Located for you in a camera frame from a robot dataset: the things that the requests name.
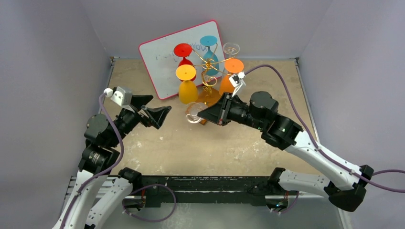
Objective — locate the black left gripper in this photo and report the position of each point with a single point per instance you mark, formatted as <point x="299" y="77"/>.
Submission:
<point x="155" y="115"/>

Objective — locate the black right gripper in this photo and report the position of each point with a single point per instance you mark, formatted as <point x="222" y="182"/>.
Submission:
<point x="226" y="109"/>

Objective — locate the yellow plastic wine glass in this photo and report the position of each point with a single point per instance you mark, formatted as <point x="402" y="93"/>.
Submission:
<point x="188" y="92"/>

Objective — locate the blue plastic wine glass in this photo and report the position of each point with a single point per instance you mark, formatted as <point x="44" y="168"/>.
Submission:
<point x="210" y="60"/>

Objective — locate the orange plastic wine glass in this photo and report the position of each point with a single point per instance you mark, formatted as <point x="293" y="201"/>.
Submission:
<point x="231" y="66"/>

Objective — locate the clear wine glass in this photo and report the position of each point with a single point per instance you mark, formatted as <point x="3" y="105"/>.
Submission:
<point x="230" y="50"/>

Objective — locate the red plastic wine glass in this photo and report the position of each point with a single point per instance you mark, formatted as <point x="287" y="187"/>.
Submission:
<point x="183" y="50"/>

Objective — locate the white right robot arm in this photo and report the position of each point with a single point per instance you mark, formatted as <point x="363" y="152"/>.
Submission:
<point x="341" y="182"/>

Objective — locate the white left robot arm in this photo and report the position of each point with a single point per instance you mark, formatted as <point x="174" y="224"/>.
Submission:
<point x="104" y="150"/>

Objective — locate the pink framed whiteboard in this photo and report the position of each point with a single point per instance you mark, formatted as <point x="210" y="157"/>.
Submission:
<point x="161" y="62"/>

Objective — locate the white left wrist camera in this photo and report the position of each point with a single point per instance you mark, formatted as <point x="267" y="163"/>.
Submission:
<point x="122" y="96"/>

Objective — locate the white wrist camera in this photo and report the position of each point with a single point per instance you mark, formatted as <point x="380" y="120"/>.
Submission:
<point x="122" y="96"/>
<point x="237" y="81"/>

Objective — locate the gold wire wine glass rack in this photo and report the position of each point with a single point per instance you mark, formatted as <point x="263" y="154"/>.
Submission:
<point x="208" y="95"/>

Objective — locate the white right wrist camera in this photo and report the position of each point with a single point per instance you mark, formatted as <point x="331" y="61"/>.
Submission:
<point x="237" y="81"/>

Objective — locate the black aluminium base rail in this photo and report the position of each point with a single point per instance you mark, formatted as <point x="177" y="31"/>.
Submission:
<point x="256" y="191"/>

